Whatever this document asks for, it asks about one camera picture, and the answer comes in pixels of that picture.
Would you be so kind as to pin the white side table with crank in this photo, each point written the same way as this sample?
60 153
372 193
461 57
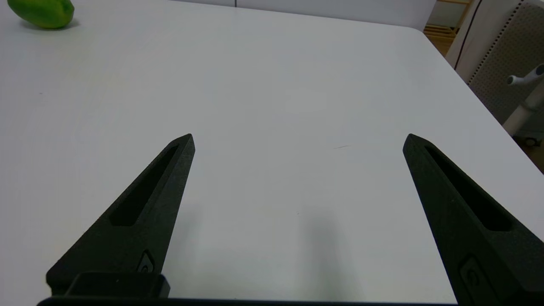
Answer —
522 117

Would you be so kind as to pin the wooden slatted shelf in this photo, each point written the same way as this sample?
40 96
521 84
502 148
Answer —
438 34

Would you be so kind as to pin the white perforated partition panel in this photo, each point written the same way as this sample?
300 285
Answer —
501 55

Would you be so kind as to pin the green mango fruit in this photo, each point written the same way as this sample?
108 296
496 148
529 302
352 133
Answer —
42 12

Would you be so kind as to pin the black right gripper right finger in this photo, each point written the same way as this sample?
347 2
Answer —
476 263

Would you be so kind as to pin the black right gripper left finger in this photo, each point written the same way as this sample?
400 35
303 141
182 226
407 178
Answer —
140 238

